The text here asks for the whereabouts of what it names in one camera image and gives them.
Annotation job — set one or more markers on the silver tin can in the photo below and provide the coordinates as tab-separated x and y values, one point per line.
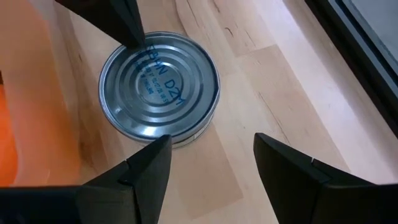
158	87

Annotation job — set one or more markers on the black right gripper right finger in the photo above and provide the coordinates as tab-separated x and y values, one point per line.
295	186

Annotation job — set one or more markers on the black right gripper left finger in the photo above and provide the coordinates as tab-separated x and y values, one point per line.
140	186

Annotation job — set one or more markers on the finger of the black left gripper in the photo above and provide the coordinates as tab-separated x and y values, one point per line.
115	18

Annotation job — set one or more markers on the orange translucent plastic bin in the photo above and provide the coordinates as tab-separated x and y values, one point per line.
40	93

